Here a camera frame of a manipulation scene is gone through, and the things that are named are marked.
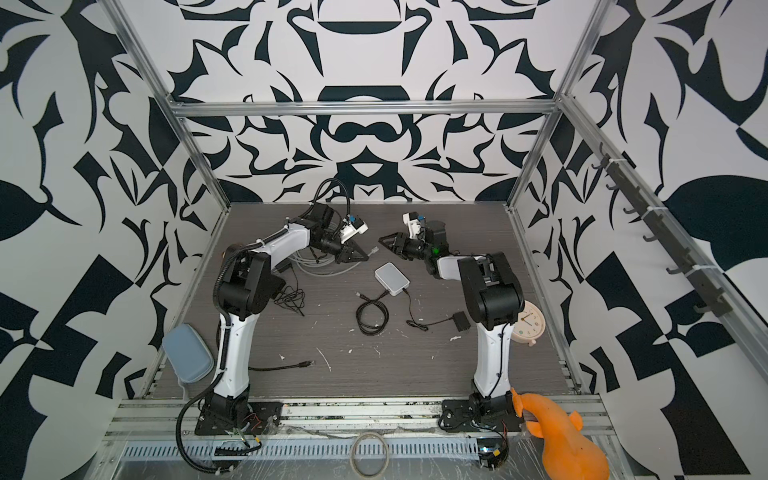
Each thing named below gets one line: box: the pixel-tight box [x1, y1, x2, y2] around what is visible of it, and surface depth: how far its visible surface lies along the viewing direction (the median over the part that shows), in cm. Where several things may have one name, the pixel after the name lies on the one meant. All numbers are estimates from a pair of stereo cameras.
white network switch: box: [374, 262, 411, 297], surface depth 99 cm
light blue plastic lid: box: [162, 323, 214, 383], surface depth 83 cm
